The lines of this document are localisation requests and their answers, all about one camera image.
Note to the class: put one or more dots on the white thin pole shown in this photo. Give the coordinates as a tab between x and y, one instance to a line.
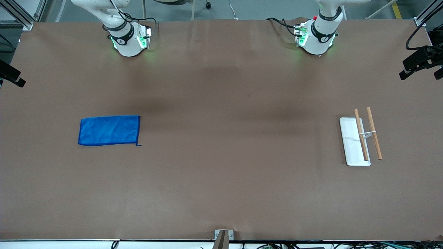
380	9

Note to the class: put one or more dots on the aluminium frame profile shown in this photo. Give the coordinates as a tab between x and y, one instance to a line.
20	15
427	14

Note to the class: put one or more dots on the blue microfibre towel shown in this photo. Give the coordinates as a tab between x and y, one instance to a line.
109	130

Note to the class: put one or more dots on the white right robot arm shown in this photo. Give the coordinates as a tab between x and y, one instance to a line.
126	45

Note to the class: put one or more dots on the brown table cover sheet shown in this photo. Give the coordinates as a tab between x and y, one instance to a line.
221	155

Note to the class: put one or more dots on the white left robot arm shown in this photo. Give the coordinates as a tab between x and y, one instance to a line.
316	43

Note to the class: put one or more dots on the grey office chair base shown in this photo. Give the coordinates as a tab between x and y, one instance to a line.
168	1

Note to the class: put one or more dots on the white towel rack wooden bars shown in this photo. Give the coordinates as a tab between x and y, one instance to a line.
351	145

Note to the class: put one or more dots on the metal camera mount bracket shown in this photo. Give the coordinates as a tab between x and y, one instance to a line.
221	238

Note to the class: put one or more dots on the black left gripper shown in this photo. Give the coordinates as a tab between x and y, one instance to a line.
426	55

